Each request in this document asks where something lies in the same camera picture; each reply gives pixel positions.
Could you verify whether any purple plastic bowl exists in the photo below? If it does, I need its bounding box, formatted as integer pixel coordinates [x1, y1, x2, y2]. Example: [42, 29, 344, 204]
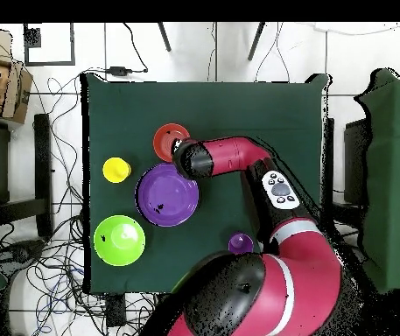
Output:
[135, 163, 200, 228]

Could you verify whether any orange ribbed plastic bowl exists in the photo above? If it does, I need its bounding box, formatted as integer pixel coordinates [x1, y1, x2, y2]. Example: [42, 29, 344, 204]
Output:
[152, 122, 191, 163]

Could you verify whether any green plastic bowl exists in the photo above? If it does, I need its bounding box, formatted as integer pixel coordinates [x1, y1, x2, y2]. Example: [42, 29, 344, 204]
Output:
[93, 214, 147, 267]

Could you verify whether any purple plastic cup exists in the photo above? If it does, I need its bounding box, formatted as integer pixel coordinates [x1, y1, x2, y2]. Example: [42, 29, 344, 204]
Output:
[228, 232, 255, 255]

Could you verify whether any yellow plastic cup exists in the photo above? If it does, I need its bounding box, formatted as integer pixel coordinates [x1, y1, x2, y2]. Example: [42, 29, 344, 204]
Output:
[102, 157, 133, 184]

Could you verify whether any black power adapter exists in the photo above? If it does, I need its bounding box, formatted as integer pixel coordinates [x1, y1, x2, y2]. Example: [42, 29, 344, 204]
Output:
[106, 65, 134, 76]

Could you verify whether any black tripod leg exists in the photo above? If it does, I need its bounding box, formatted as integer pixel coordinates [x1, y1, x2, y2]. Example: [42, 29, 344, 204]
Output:
[247, 22, 266, 61]
[157, 22, 172, 53]

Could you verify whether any black stand foot with knob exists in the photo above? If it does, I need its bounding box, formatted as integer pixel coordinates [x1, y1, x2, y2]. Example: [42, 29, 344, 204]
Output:
[0, 237, 50, 268]

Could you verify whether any brown cardboard box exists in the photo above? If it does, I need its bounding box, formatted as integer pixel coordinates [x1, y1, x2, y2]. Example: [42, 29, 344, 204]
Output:
[0, 27, 34, 125]

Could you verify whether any black bench frame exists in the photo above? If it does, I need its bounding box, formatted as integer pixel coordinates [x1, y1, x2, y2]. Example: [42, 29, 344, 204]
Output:
[0, 113, 54, 239]

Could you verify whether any black square frame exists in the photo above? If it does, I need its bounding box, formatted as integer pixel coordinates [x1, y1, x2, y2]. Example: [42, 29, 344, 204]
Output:
[23, 22, 76, 67]

